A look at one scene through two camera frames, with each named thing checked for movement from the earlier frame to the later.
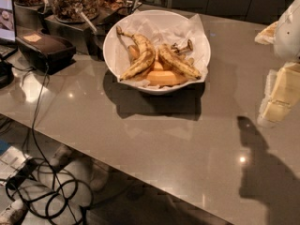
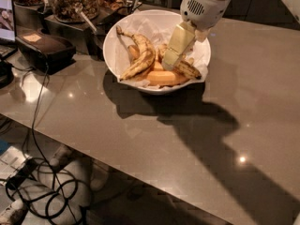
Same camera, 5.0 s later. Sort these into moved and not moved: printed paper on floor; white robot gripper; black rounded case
Moved: white robot gripper
Not moved: printed paper on floor; black rounded case
